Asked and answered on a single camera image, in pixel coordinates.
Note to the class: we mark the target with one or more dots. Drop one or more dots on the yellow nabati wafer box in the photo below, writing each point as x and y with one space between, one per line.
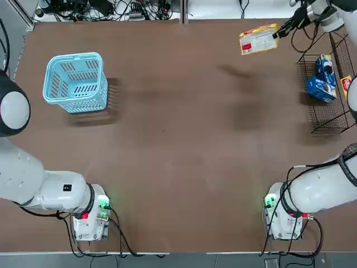
259 40
347 83

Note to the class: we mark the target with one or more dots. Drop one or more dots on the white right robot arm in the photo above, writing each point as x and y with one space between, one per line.
312 192

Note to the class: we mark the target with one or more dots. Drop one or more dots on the blue cookie box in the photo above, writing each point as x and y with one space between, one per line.
326 68
320 89

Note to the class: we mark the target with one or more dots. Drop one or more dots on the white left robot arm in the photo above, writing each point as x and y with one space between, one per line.
28 181

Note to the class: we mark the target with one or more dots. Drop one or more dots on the aluminium camera post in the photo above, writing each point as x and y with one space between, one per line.
184 11

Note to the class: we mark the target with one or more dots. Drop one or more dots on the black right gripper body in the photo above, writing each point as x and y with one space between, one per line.
298 18

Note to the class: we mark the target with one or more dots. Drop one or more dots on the light blue plastic basket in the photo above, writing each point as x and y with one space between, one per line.
75 83

